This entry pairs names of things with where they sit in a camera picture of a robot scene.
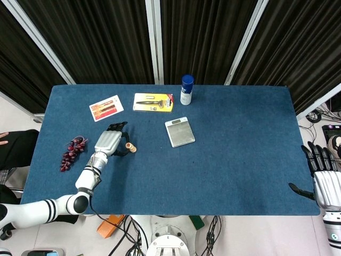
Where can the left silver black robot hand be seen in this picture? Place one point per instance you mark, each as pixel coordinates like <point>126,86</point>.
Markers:
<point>108,141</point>

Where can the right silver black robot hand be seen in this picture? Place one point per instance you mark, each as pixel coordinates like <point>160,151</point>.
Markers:
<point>329,190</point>

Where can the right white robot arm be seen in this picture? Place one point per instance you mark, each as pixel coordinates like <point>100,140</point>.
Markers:
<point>333,232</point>

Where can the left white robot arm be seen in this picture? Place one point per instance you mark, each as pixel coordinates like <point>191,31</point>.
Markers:
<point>85,180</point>

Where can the bystander bare hand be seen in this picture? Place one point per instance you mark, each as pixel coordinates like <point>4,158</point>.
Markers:
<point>3,140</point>

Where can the red white ad card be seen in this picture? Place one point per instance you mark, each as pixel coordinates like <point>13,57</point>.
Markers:
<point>106,108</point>

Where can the dark red grape bunch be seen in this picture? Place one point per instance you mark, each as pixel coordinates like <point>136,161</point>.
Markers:
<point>70,154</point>

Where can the yellow razor blister pack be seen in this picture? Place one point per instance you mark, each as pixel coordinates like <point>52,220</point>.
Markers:
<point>153,102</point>

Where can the black device with purple light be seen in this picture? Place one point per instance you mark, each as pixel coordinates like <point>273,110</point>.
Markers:
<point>330,130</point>

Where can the silver digital kitchen scale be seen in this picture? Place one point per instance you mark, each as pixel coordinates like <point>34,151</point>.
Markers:
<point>179,133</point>

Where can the orange box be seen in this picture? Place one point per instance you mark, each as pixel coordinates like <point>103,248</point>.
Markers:
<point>110,226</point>

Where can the dark monitor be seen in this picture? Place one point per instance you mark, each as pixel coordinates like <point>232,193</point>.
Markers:
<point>336,105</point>

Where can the bystander black clothing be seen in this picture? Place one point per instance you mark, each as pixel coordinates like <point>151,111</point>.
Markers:
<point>18,152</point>

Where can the white bottle with blue cap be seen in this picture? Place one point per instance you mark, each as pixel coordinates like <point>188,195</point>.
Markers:
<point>186,90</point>

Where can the black pleated curtain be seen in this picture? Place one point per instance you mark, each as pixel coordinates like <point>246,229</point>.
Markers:
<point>298,53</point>
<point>93,40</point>
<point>205,40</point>
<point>16,66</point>

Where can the blue table cloth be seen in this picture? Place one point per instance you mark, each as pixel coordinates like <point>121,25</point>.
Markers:
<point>226,160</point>

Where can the white robot torso base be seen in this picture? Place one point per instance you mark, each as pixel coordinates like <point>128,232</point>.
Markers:
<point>170,240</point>

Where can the green block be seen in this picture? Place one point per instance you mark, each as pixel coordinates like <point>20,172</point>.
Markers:
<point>197,222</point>

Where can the grey blue device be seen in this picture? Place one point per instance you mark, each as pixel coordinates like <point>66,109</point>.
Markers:
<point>40,252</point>

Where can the white partition frame post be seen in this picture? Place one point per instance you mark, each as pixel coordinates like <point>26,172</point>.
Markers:
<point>68,78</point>
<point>155,53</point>
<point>37,115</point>
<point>306,111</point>
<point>243,53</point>

